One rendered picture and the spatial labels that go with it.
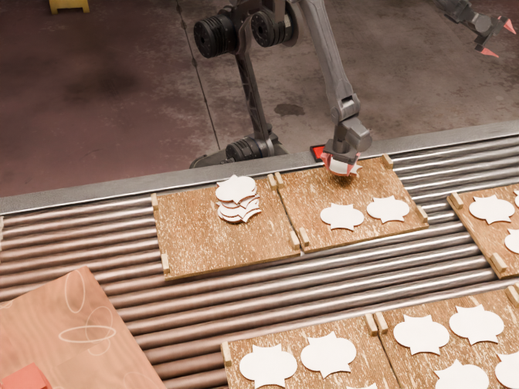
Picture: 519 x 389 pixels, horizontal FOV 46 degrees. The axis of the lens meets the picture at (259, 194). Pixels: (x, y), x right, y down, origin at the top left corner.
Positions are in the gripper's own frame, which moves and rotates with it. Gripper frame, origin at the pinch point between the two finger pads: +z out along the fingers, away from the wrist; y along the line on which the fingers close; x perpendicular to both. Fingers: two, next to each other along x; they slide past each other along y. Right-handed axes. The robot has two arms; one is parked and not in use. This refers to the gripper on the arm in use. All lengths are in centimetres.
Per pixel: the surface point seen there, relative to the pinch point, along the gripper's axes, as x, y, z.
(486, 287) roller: -19, 53, 10
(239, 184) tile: -17.1, -27.3, 2.7
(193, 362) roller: -76, -12, 11
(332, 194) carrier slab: -2.5, -0.3, 8.5
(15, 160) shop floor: 45, -205, 104
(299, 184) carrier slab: -2.5, -12.0, 8.6
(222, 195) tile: -24.1, -29.6, 2.7
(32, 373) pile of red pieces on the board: -106, -30, -17
